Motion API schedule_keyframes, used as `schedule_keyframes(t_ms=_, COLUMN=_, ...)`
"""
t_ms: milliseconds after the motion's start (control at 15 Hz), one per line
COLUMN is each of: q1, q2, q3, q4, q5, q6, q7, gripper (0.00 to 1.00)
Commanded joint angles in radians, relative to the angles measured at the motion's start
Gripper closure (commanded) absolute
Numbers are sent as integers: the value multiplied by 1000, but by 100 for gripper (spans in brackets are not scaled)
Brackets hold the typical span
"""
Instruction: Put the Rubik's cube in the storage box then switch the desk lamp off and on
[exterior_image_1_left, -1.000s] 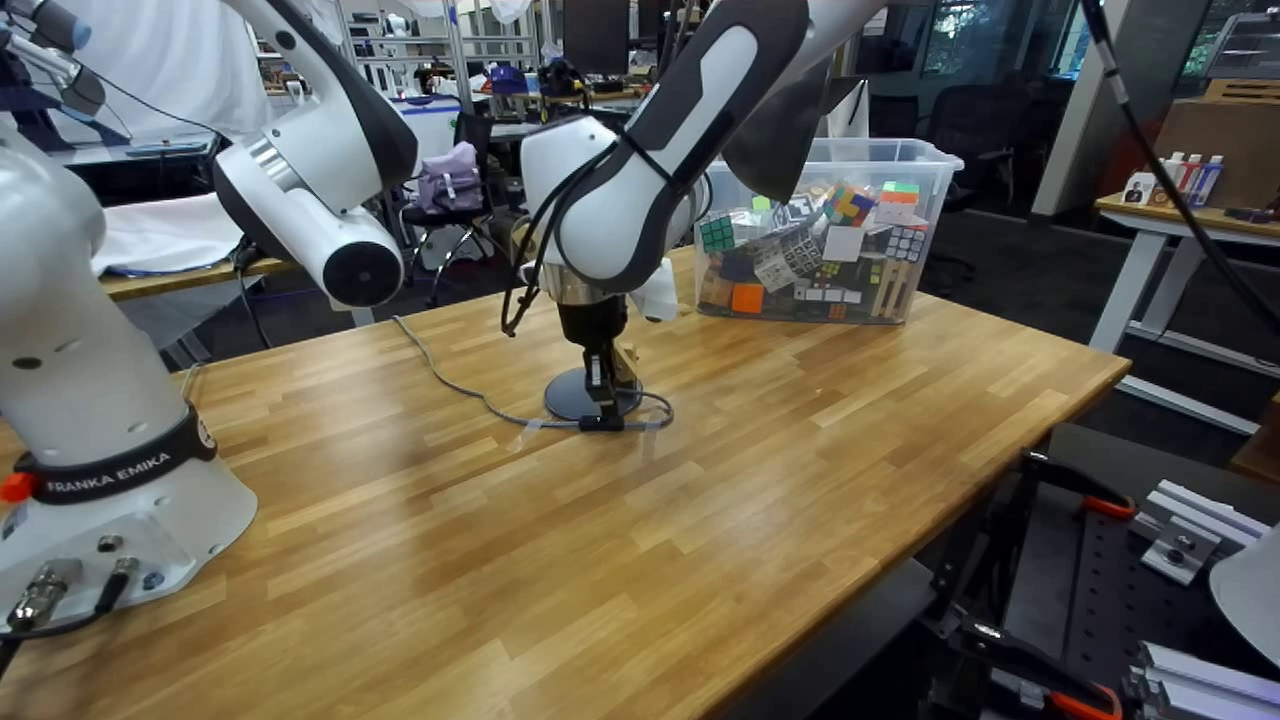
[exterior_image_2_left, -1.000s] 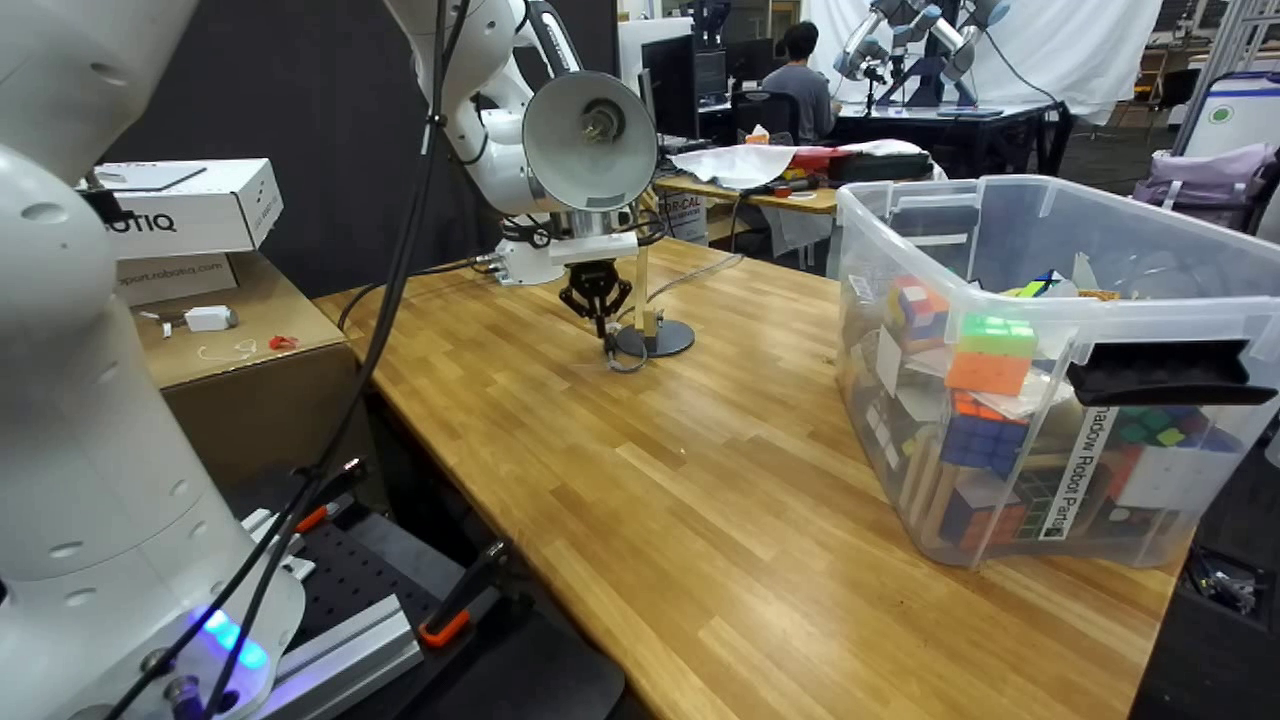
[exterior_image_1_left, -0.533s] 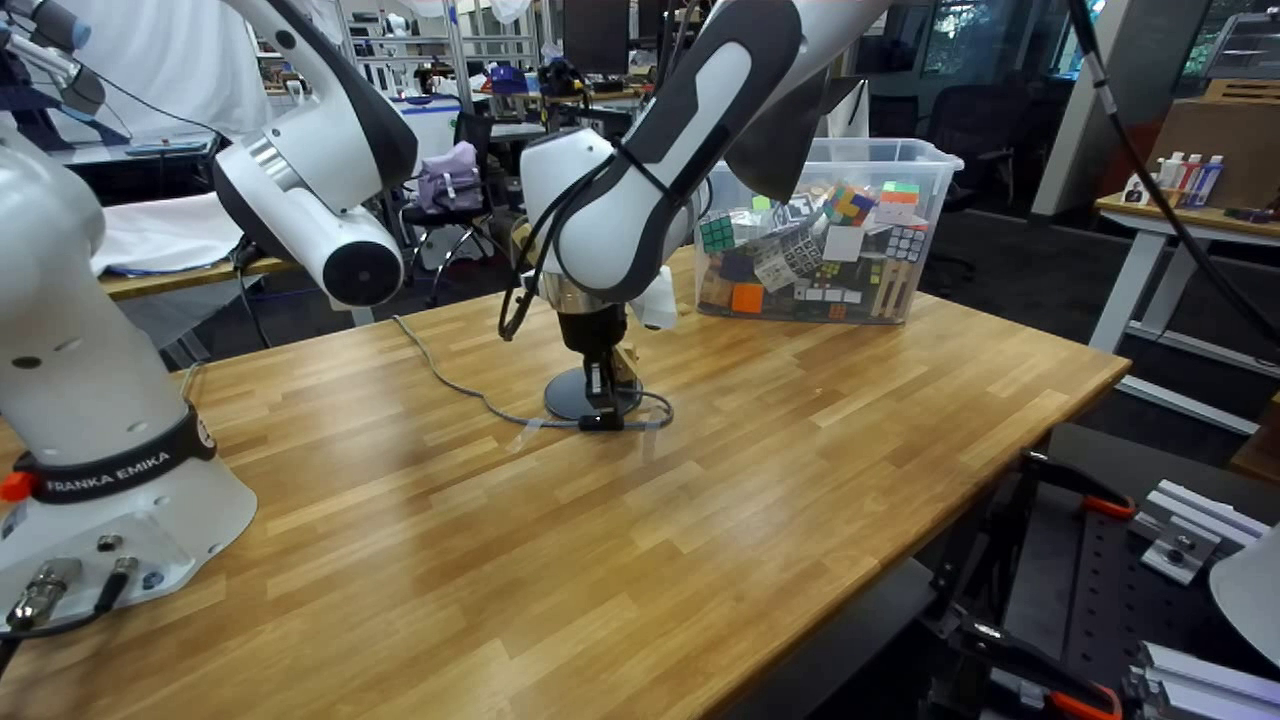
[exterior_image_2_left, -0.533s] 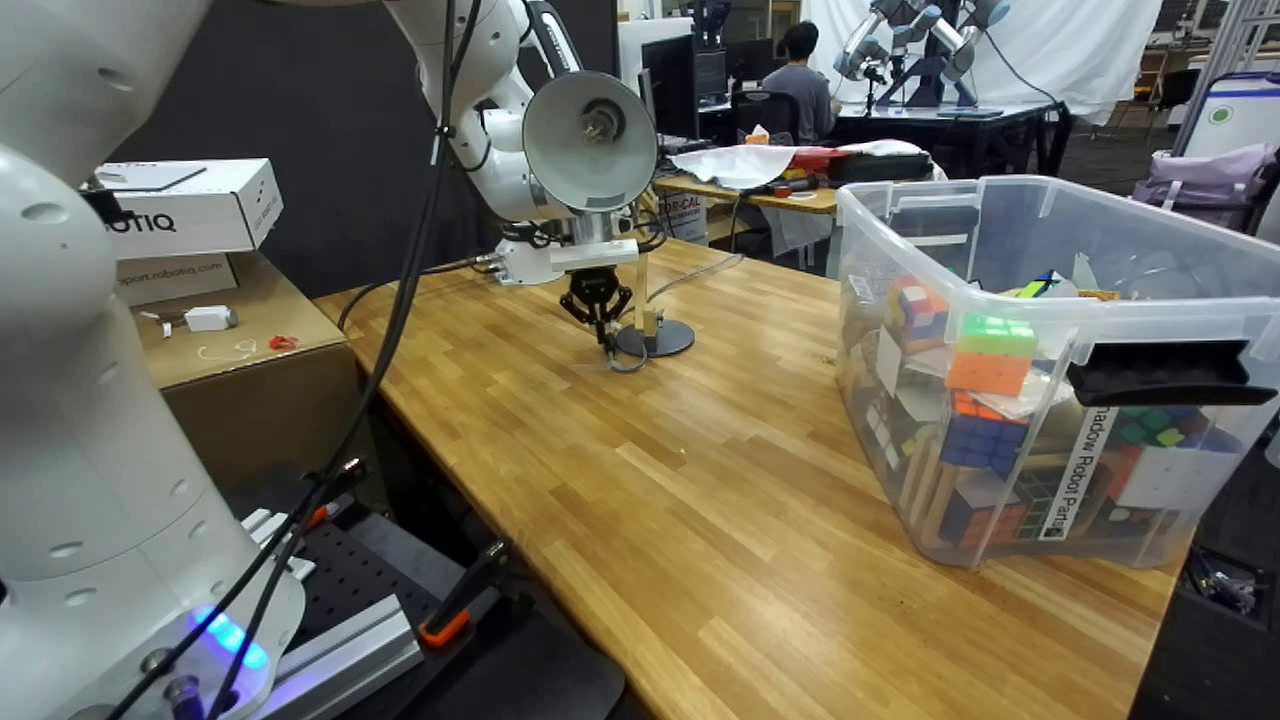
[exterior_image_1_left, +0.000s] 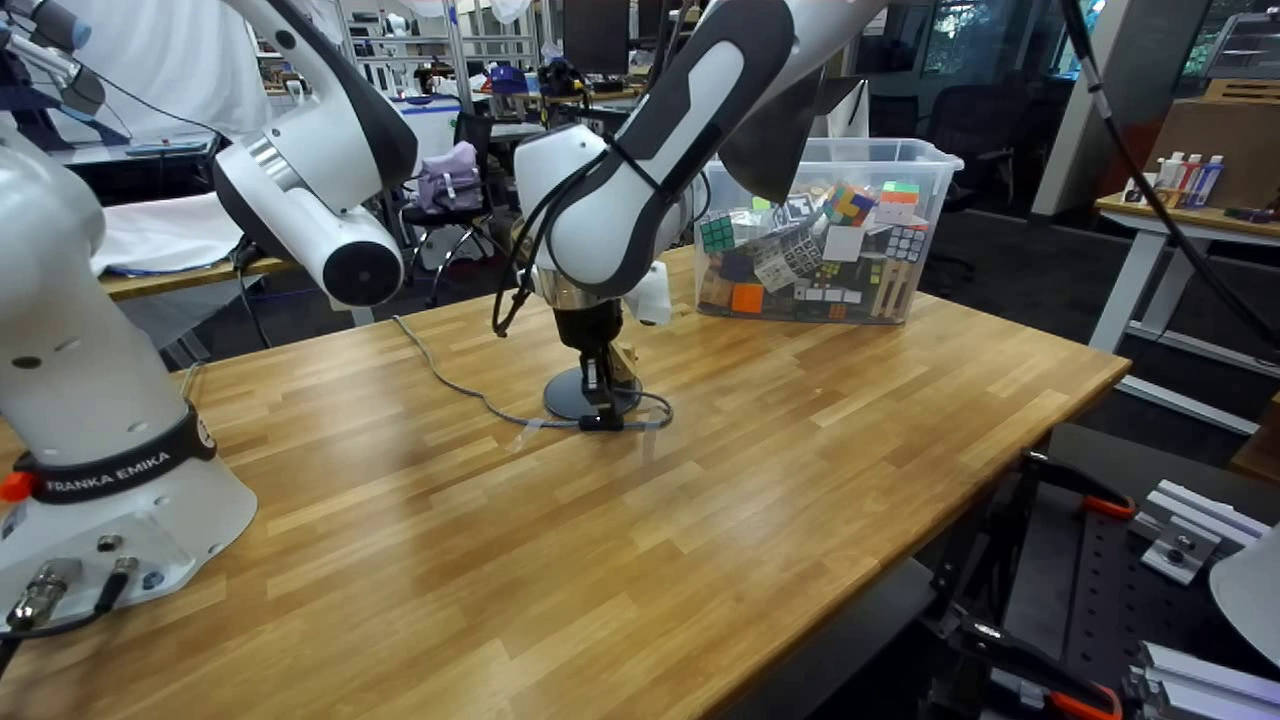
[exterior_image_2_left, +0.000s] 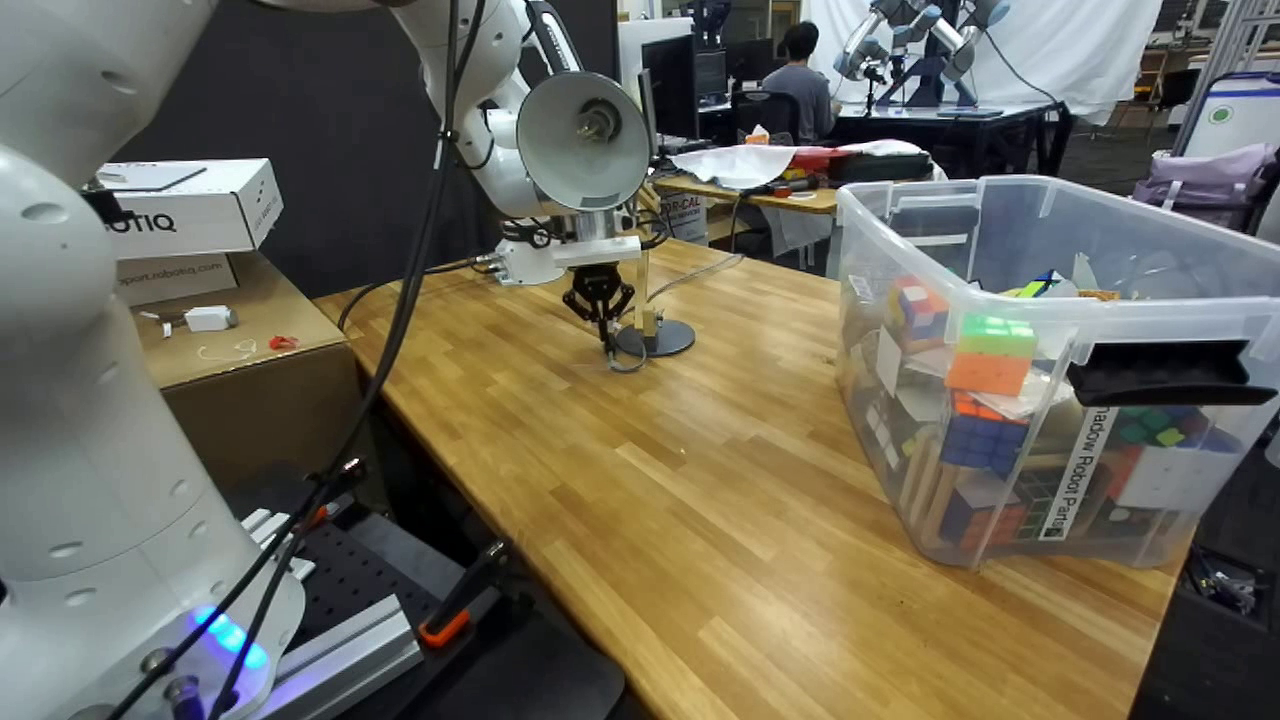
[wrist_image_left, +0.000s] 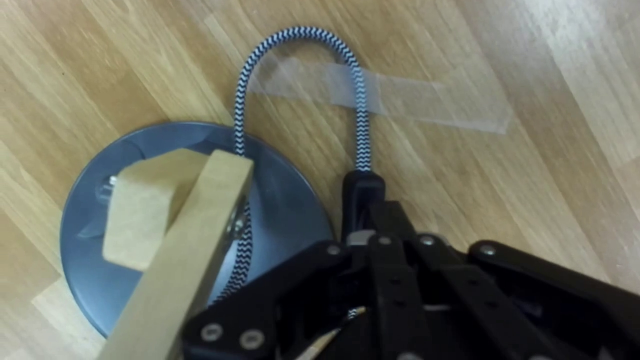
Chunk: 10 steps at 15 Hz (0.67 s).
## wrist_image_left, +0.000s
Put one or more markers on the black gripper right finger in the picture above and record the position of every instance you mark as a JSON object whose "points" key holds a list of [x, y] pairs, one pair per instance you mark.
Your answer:
{"points": [[507, 301]]}

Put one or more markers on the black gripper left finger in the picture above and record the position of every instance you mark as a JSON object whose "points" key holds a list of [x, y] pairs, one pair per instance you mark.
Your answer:
{"points": [[292, 301]]}

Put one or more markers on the clear adhesive tape strip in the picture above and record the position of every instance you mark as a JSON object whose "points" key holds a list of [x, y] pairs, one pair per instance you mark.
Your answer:
{"points": [[433, 100]]}

